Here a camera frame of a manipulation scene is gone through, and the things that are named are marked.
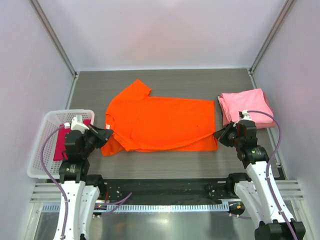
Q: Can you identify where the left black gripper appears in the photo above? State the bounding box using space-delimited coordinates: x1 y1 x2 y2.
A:
81 123 113 158

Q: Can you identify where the light pink shirt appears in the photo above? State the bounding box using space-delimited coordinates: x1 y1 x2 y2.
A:
218 88 273 126

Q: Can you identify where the orange t shirt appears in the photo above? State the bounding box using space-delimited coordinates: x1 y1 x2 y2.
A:
101 79 219 157

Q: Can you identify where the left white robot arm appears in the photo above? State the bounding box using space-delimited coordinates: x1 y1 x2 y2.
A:
54 124 113 240

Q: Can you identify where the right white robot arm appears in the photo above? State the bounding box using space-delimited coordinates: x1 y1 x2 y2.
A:
213 119 306 240

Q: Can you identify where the magenta t shirt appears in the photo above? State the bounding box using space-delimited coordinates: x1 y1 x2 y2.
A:
53 119 91 162

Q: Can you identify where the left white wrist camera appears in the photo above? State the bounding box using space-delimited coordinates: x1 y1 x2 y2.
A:
62 115 91 133

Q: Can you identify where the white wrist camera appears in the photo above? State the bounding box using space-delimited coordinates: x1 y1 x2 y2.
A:
62 115 91 133
239 110 252 122

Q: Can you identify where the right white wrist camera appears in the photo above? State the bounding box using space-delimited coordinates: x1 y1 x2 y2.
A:
239 110 252 122

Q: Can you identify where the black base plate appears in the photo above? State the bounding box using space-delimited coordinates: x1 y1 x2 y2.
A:
104 178 238 206

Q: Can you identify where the slotted cable duct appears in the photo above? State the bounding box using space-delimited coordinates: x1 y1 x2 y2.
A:
41 202 229 214

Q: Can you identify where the left aluminium frame post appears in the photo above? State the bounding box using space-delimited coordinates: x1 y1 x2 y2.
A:
29 0 77 79

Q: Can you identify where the aluminium frame post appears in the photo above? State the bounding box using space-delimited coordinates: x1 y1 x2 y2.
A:
248 0 297 76
29 0 77 79

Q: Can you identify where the right aluminium frame post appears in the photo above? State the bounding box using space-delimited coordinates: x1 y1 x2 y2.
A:
248 0 297 76

